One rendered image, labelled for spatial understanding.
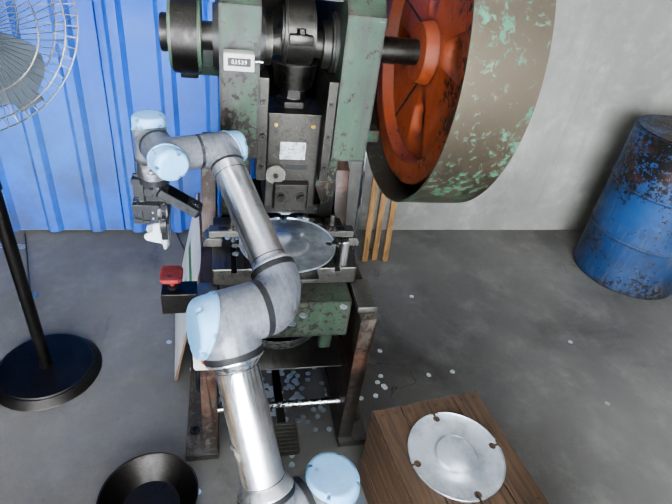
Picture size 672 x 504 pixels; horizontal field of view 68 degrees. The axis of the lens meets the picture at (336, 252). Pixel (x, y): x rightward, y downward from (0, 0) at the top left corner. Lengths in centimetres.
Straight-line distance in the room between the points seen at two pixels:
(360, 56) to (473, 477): 119
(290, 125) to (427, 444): 101
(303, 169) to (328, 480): 81
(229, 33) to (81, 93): 152
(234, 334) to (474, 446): 96
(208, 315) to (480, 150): 70
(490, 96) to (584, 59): 209
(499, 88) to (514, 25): 12
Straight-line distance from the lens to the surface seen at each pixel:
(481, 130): 117
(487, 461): 166
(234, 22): 127
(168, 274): 144
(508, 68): 115
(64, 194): 297
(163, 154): 110
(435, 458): 161
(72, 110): 272
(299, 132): 140
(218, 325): 93
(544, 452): 224
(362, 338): 159
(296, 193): 145
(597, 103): 338
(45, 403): 219
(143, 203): 131
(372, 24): 131
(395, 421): 165
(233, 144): 117
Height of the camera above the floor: 164
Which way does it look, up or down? 35 degrees down
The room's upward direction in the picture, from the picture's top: 8 degrees clockwise
